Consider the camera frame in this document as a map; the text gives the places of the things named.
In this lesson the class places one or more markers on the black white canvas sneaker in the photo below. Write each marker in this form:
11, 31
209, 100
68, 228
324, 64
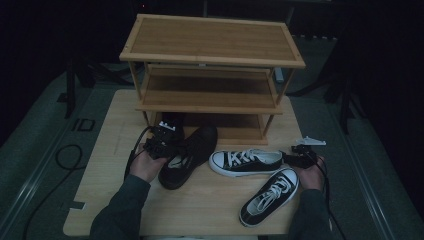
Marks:
256, 165
263, 203

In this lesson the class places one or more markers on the person's right hand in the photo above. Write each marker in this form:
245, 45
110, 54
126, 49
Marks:
311, 178

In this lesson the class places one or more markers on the black stand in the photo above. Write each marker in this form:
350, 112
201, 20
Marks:
345, 110
70, 93

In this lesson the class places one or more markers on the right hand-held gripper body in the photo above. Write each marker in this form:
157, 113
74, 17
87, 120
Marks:
305, 156

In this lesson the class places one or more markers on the grey metal floor rail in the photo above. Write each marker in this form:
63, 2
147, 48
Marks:
370, 193
30, 186

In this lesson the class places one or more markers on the wooden three-tier shoe rack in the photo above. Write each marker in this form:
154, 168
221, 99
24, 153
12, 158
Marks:
213, 40

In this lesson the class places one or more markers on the person's left hand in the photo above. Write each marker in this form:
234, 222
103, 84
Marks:
146, 168

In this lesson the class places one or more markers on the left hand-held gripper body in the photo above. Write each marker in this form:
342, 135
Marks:
163, 141

